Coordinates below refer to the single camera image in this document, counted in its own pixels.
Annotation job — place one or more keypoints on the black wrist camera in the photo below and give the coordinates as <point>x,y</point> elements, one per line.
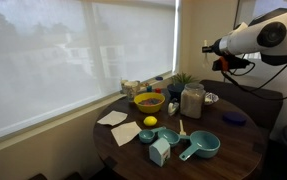
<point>239,63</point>

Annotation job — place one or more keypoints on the small white paper napkin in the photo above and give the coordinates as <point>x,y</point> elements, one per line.
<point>113,118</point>

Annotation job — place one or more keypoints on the green spiky plant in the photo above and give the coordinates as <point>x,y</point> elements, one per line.
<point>183,78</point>

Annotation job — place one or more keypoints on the dark blue round lid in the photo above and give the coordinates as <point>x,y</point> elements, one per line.
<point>234,117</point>

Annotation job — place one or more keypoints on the large teal measuring cup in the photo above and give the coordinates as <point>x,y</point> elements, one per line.
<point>203,144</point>

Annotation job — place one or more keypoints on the small teal measuring cup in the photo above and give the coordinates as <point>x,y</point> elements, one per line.
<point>146,136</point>

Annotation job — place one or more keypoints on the small red block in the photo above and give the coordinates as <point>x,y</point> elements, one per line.
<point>158,90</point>

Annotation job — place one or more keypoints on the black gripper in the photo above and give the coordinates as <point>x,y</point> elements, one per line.
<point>217,47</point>

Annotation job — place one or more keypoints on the large white paper napkin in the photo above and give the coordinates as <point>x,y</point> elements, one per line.
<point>125,132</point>

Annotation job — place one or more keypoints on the toy milk carton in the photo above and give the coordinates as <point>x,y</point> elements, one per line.
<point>159,152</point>

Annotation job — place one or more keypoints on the glass sugar jar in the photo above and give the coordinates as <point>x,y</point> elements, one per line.
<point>192,101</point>

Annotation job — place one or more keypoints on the dark blue bowl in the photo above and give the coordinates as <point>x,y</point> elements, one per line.
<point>175,90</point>

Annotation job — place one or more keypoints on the yellow bowl with candies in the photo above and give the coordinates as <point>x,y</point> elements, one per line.
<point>149,106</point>

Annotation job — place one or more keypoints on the small white dispenser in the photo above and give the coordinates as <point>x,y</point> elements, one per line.
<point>173,107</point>

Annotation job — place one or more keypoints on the wide sheer window shade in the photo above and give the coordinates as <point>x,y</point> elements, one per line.
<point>49,66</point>

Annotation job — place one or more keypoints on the patterned paper cup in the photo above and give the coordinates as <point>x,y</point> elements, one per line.
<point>132,90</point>

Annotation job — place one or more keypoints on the small blue block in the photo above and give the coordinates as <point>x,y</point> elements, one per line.
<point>149,89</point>

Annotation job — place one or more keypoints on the dark chair back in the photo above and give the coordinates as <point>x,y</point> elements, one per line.
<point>38,177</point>

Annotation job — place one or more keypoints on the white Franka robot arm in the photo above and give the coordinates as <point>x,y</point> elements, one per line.
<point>266,36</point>

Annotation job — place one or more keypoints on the yellow lemon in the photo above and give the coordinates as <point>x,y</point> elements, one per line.
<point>150,121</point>

